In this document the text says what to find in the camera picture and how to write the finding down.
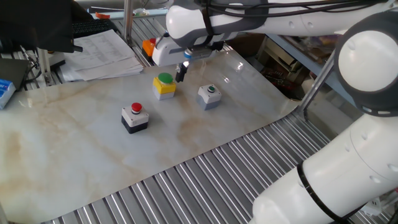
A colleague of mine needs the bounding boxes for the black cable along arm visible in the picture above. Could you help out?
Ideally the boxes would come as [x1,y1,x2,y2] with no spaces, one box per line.
[194,0,389,224]

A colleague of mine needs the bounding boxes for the white device black base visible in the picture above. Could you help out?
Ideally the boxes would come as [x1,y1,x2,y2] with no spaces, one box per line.
[46,51,66,70]

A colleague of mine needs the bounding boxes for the marble pattern mat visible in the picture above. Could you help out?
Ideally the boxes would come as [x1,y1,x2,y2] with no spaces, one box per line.
[0,49,301,224]

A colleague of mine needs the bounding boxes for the silver camera with blue cap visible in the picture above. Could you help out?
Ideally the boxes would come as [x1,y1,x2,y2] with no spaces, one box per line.
[182,46,218,62]

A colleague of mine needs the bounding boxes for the blue white tissue pack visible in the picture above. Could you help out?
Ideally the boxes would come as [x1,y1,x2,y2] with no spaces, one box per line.
[0,78,17,110]

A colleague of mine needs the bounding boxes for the grey metal shelf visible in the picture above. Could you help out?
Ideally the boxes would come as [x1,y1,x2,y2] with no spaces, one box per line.
[266,30,358,108]

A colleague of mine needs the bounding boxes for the red button white black box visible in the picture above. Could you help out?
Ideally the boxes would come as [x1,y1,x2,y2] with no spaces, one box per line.
[121,102,150,134]

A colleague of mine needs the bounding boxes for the brown cardboard box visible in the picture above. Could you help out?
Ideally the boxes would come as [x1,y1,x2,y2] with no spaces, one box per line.
[229,32,265,58]

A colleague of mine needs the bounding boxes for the dark grey laptop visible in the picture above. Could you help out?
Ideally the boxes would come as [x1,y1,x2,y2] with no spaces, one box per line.
[0,57,30,91]

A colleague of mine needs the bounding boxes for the white power strip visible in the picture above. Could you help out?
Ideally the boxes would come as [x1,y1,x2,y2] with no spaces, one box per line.
[362,198,382,217]

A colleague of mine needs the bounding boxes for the small green button grey box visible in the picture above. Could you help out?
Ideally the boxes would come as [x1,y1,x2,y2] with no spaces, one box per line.
[196,83,223,111]

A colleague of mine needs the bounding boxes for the aluminium frame profile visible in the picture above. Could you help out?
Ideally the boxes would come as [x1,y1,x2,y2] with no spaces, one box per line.
[297,51,338,121]
[123,0,134,47]
[37,48,55,86]

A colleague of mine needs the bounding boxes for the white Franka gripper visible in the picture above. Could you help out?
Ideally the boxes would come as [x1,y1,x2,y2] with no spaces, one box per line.
[151,32,233,83]

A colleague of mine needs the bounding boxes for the black monitor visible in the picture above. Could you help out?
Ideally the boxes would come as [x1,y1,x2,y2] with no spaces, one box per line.
[0,0,84,54]

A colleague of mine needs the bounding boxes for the stack of printed paper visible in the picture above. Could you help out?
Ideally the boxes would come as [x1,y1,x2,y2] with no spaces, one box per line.
[58,29,144,82]

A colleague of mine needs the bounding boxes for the orange box red button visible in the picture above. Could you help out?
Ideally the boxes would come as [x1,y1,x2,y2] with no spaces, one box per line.
[142,37,157,63]

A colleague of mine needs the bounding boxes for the green mushroom button yellow box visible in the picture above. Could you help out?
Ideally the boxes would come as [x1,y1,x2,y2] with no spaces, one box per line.
[152,72,177,101]

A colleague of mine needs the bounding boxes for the black keyboard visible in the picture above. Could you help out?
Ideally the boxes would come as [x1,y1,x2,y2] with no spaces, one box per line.
[72,18,119,39]

